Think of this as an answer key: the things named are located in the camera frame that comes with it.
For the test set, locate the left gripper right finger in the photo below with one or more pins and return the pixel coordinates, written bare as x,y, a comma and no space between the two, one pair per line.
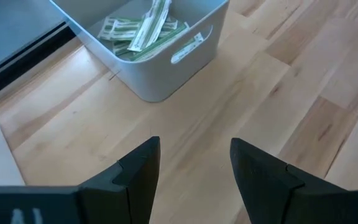
266,193

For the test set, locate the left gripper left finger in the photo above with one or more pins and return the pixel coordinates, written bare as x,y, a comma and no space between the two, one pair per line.
129,193

